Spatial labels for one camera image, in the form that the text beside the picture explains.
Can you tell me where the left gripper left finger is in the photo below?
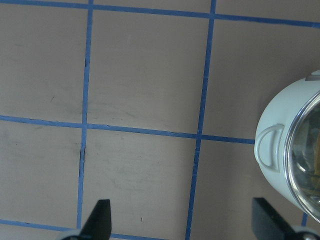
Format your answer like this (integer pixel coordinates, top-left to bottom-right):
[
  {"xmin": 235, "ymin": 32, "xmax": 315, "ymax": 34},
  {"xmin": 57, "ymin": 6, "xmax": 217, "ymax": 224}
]
[{"xmin": 57, "ymin": 199, "xmax": 112, "ymax": 240}]

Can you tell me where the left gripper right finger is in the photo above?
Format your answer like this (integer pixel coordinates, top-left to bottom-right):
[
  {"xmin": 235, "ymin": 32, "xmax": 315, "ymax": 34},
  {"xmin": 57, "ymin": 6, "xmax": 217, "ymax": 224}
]
[{"xmin": 251, "ymin": 197, "xmax": 320, "ymax": 240}]

